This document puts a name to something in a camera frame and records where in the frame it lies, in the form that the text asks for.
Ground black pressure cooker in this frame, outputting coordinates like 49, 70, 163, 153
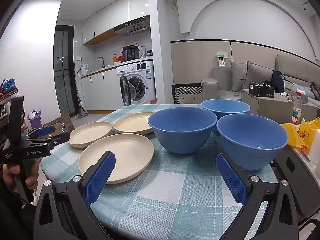
121, 45, 140, 62

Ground person's left hand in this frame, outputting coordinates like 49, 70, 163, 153
2, 162, 40, 192

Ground white wall cabinets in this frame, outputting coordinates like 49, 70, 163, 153
82, 0, 150, 45

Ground person's left forearm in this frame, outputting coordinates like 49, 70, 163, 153
0, 180, 35, 240

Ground brown patterned board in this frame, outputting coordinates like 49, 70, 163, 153
43, 113, 75, 133

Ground teal checked tablecloth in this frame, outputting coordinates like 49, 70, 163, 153
41, 104, 283, 240

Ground beige round plate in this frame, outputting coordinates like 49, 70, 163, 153
67, 121, 113, 148
79, 133, 154, 185
114, 112, 157, 134

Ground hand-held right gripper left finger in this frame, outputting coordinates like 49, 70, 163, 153
33, 151, 117, 240

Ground white paper roll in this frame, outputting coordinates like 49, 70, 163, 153
309, 128, 320, 163

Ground purple plastic bag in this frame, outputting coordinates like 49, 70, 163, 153
27, 109, 43, 130

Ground green white wall holder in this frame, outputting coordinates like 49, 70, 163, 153
215, 52, 229, 67

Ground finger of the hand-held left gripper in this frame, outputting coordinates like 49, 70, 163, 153
26, 126, 56, 140
27, 133, 70, 153

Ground white washing machine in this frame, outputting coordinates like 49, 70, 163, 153
116, 60, 157, 107

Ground grey bedside cabinet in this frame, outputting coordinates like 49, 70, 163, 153
241, 89, 319, 119

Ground white base cabinets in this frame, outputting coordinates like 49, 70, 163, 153
80, 66, 118, 112

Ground yellow plastic bag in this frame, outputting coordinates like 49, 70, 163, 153
282, 117, 320, 150

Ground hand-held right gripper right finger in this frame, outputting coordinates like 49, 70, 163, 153
216, 153, 299, 240

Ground grey sofa cushion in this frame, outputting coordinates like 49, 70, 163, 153
229, 60, 248, 92
244, 61, 273, 90

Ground dark glass door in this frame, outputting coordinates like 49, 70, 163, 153
53, 25, 77, 117

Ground black white patterned cushion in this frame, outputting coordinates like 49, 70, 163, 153
172, 83, 202, 104

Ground white top coffee table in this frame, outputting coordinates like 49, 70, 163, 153
287, 120, 320, 178

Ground grey floor mop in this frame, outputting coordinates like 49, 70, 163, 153
76, 96, 88, 119

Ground black range hood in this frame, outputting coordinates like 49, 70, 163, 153
114, 21, 150, 36

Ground black cardboard box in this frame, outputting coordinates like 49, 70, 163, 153
249, 84, 275, 97

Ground grey sofa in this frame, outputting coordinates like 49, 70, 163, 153
202, 60, 278, 100

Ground shoe rack with shoes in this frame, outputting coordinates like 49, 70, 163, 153
0, 79, 25, 130

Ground black bag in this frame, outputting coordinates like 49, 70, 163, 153
271, 70, 287, 93

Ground clear water bottle red cap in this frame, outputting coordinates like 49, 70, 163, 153
291, 92, 302, 125

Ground blue bowl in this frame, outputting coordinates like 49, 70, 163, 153
201, 99, 251, 120
147, 107, 217, 154
216, 114, 289, 171

